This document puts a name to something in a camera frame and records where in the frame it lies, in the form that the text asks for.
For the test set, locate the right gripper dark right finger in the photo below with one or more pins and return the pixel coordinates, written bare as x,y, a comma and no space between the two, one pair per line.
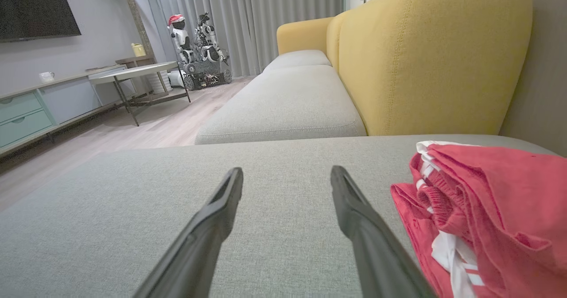
376,253

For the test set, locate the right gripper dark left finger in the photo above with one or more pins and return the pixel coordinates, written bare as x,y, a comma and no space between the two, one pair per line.
199,249

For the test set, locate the red basketball jersey white trim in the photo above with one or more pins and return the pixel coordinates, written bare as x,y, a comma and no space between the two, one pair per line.
412,227

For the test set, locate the red mesh shorts white band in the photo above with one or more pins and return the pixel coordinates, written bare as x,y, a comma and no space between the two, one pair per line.
509,191

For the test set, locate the wheeled robot base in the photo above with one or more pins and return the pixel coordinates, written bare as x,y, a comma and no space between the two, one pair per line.
206,72

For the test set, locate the white ribbed planter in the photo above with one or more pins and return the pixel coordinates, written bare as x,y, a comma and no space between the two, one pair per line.
157,82

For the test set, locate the grey side table metal legs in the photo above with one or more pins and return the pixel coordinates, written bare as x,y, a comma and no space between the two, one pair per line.
133,71

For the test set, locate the yellow sofa backrest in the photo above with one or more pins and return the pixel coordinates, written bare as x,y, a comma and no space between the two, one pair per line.
425,59

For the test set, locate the yellow watering can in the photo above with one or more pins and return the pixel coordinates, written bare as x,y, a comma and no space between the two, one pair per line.
138,50

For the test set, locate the small grey sofa seat cushion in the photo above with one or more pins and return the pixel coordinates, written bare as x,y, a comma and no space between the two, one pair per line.
297,59

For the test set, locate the white and black robot figure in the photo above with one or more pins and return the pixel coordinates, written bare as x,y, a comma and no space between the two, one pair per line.
210,39

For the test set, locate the white robot with santa hat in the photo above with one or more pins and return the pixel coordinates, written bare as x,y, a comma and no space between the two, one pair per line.
180,36

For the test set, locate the long low television console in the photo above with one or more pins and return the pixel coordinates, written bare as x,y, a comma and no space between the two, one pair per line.
26,112

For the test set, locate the white mug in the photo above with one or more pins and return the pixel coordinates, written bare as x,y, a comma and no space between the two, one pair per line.
46,76

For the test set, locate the yellow sofa armrest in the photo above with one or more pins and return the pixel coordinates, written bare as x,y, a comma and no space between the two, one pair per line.
303,34

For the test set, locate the grey pleated curtain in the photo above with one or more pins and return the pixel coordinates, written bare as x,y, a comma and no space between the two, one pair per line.
266,19

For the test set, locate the indoor plant brown trunk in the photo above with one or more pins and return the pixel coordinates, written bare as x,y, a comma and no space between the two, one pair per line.
135,14

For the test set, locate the black wall television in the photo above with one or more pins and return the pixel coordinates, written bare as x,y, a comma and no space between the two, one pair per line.
35,5

